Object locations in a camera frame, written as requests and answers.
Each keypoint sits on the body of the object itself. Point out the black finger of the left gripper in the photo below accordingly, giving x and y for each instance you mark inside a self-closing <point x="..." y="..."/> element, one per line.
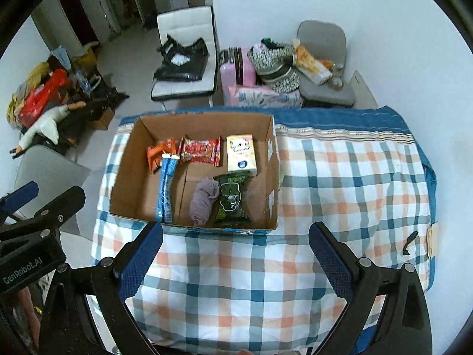
<point x="51" y="216"/>
<point x="12" y="202"/>

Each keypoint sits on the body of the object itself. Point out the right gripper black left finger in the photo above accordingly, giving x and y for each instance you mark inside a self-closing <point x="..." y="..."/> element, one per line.
<point x="68" y="326"/>

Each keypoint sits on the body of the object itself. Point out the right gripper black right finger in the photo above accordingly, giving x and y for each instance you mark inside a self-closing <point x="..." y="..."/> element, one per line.
<point x="403" y="326"/>

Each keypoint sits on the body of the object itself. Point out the blue long snack packet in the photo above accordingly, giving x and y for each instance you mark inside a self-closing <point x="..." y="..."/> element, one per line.
<point x="169" y="164"/>

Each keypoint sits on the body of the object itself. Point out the orange snack packet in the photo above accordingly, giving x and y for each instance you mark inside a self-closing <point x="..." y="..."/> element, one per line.
<point x="155" y="154"/>

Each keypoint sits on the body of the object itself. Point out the purple fuzzy cloth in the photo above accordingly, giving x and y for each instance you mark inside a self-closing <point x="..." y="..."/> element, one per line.
<point x="201" y="205"/>

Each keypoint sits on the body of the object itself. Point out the red floral snack packet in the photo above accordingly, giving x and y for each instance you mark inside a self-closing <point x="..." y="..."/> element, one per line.
<point x="200" y="151"/>

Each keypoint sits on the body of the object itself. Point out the green wet wipes packet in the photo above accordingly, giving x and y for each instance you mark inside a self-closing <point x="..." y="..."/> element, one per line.
<point x="230" y="210"/>

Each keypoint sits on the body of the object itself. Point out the white tissue pack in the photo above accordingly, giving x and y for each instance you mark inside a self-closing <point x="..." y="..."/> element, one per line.
<point x="240" y="154"/>

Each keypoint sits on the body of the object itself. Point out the black clip on tablecloth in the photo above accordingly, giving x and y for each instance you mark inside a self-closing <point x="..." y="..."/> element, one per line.
<point x="410" y="239"/>

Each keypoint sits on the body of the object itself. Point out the white goose plush toy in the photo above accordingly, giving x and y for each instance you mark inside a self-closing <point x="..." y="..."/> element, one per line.
<point x="47" y="126"/>

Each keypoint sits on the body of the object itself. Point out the red plastic bag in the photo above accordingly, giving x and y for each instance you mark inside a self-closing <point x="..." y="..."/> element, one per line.
<point x="36" y="101"/>

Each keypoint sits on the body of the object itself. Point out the plaid checkered tablecloth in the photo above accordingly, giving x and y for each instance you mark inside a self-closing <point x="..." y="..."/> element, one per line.
<point x="211" y="291"/>

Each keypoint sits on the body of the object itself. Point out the black bag on chair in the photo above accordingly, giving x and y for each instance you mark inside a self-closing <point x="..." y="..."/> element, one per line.
<point x="182" y="63"/>

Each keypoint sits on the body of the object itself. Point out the floral pink pillow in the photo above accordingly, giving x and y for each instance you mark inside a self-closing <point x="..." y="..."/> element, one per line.
<point x="261" y="96"/>

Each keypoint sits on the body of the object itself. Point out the white leather chair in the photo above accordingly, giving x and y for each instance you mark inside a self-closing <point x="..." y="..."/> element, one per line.
<point x="186" y="26"/>

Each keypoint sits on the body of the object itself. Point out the pink suitcase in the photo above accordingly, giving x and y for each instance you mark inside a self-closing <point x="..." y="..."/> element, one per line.
<point x="236" y="70"/>

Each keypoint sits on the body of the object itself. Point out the snack bag on grey chair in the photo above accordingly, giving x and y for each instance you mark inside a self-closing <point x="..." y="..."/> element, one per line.
<point x="309" y="66"/>

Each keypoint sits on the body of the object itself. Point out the patterned black white bag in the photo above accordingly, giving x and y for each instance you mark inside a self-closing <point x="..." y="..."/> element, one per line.
<point x="273" y="63"/>

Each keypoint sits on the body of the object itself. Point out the grey padded chair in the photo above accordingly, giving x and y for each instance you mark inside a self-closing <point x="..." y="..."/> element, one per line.
<point x="326" y="43"/>

